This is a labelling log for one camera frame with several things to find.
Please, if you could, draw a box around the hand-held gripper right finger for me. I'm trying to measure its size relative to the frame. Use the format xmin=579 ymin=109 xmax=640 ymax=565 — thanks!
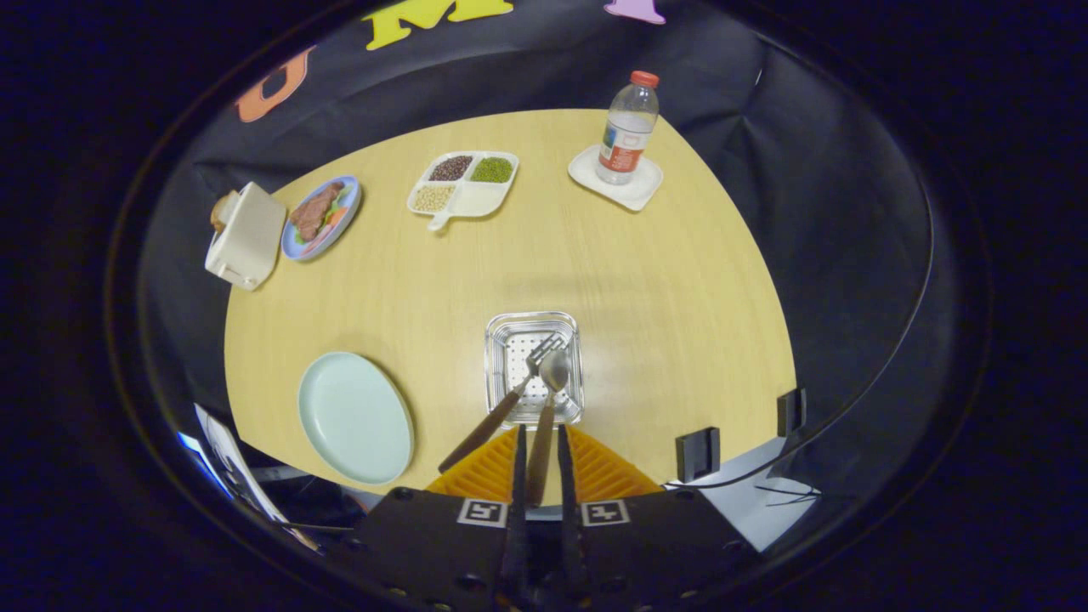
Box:
xmin=557 ymin=423 xmax=762 ymax=612

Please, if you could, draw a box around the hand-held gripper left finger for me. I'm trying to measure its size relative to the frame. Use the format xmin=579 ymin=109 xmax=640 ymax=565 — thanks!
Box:
xmin=327 ymin=425 xmax=530 ymax=612

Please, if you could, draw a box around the spoon with wooden handle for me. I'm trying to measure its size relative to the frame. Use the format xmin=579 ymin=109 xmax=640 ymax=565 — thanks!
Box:
xmin=524 ymin=347 xmax=572 ymax=508

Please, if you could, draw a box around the fork with wooden handle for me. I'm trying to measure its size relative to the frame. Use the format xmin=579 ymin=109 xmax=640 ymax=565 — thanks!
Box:
xmin=438 ymin=332 xmax=566 ymax=474

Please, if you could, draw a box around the black table clamp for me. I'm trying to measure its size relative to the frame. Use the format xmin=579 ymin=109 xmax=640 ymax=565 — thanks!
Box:
xmin=776 ymin=387 xmax=808 ymax=438
xmin=676 ymin=427 xmax=722 ymax=484

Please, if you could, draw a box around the perforated metal basket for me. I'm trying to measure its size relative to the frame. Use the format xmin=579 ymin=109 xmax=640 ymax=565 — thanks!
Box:
xmin=484 ymin=311 xmax=585 ymax=428

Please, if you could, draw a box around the pale green plate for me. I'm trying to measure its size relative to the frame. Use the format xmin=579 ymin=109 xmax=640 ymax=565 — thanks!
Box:
xmin=297 ymin=351 xmax=416 ymax=486

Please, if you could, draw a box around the white divided dish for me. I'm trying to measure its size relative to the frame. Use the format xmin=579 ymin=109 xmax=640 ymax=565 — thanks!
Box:
xmin=406 ymin=150 xmax=520 ymax=232

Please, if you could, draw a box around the white side stand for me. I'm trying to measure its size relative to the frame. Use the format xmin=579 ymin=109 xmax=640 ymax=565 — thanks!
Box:
xmin=194 ymin=403 xmax=320 ymax=552

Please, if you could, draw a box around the white square coaster tray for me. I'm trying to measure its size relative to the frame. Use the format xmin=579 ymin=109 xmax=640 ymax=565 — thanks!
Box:
xmin=568 ymin=144 xmax=664 ymax=213

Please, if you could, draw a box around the blue plate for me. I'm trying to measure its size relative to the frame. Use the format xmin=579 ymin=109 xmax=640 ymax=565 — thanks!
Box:
xmin=280 ymin=175 xmax=363 ymax=262

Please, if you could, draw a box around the brown steak slice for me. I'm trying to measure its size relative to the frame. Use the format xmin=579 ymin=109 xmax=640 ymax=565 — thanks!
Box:
xmin=289 ymin=180 xmax=345 ymax=241

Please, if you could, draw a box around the clear water bottle red cap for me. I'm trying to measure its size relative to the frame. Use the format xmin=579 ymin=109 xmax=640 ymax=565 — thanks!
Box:
xmin=595 ymin=71 xmax=660 ymax=186

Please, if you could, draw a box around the black backdrop cloth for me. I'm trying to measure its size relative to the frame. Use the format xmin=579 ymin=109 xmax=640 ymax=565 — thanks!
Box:
xmin=140 ymin=0 xmax=936 ymax=545

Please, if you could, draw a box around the white toaster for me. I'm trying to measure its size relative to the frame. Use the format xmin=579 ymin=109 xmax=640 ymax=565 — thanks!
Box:
xmin=205 ymin=181 xmax=287 ymax=292

